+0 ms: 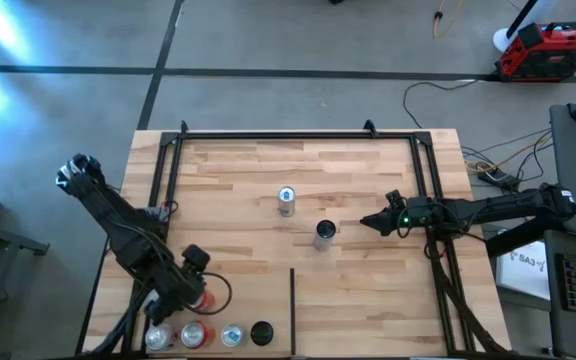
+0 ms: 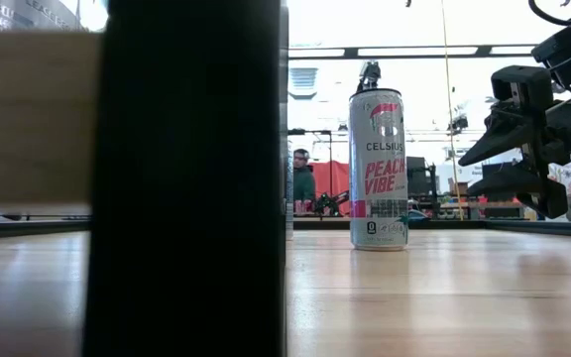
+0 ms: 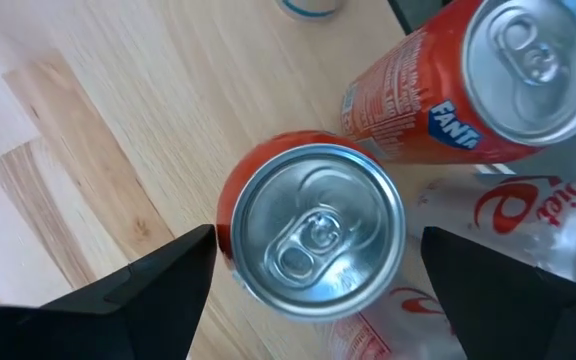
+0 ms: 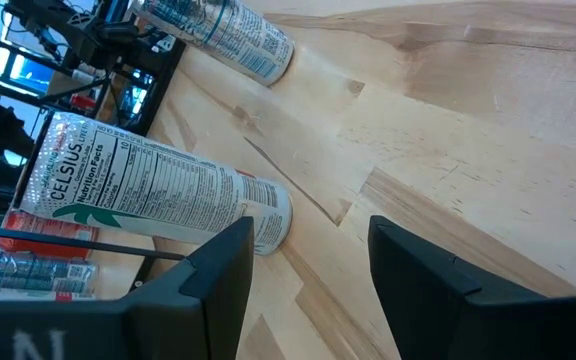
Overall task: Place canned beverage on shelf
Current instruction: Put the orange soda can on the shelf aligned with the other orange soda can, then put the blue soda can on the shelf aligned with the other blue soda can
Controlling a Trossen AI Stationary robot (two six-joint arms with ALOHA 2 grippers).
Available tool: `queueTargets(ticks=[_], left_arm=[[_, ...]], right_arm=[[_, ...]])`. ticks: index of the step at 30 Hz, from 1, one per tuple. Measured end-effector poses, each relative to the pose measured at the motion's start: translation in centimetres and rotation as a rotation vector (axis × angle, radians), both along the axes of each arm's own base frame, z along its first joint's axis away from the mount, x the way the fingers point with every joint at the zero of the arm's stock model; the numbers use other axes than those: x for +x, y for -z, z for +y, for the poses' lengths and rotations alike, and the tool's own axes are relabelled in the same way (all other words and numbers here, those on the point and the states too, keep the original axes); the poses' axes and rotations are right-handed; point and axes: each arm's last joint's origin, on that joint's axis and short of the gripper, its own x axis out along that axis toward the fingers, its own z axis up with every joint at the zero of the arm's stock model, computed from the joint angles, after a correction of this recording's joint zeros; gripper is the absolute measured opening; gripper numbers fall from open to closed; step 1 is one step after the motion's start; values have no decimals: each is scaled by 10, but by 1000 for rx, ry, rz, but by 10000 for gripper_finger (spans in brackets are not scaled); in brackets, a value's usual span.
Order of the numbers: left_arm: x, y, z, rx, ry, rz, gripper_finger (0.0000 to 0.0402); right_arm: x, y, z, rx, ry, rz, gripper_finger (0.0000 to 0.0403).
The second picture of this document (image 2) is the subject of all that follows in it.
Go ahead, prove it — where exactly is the black vertical post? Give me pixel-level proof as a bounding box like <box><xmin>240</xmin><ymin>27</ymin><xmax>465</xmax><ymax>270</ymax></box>
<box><xmin>80</xmin><ymin>0</ymin><xmax>289</xmax><ymax>357</ymax></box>

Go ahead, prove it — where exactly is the yellow vertical pole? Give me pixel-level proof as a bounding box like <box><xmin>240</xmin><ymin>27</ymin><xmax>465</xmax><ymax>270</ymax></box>
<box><xmin>438</xmin><ymin>0</ymin><xmax>465</xmax><ymax>222</ymax></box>

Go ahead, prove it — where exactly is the white Celsius can black lid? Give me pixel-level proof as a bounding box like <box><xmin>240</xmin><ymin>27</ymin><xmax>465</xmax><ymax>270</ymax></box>
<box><xmin>348</xmin><ymin>87</ymin><xmax>410</xmax><ymax>253</ymax></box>
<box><xmin>0</xmin><ymin>0</ymin><xmax>84</xmax><ymax>32</ymax></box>

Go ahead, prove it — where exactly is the black computer monitor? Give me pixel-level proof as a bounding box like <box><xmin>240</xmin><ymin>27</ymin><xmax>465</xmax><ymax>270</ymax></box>
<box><xmin>407</xmin><ymin>156</ymin><xmax>438</xmax><ymax>197</ymax></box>

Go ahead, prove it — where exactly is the person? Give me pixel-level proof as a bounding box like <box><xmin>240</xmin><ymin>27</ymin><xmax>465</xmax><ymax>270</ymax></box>
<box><xmin>291</xmin><ymin>147</ymin><xmax>317</xmax><ymax>203</ymax></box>

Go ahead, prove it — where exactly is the red cloth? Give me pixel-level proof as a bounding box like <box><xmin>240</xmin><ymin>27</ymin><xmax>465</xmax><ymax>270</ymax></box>
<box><xmin>309</xmin><ymin>159</ymin><xmax>351</xmax><ymax>199</ymax></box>

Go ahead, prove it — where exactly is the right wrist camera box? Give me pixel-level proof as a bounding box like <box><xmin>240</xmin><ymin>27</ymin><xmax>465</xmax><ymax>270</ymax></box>
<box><xmin>490</xmin><ymin>64</ymin><xmax>555</xmax><ymax>111</ymax></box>

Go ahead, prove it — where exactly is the black stand frame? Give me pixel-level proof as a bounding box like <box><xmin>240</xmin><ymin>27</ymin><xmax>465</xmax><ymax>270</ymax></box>
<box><xmin>287</xmin><ymin>127</ymin><xmax>335</xmax><ymax>165</ymax></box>

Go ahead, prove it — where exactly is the small hanging black camera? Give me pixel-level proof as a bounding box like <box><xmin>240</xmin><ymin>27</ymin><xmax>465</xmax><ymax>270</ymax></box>
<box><xmin>446</xmin><ymin>112</ymin><xmax>470</xmax><ymax>136</ymax></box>

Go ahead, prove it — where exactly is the ceiling air vent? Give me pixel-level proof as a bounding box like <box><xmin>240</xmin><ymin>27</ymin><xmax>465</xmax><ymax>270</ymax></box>
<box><xmin>287</xmin><ymin>65</ymin><xmax>320</xmax><ymax>101</ymax></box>

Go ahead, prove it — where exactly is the dark small monitor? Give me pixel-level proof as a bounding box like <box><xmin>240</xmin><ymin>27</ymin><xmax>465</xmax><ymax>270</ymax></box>
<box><xmin>481</xmin><ymin>162</ymin><xmax>517</xmax><ymax>180</ymax></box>

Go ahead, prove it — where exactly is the wooden shelf board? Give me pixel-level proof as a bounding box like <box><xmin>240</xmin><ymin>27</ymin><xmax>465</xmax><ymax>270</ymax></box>
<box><xmin>0</xmin><ymin>30</ymin><xmax>104</xmax><ymax>203</ymax></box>

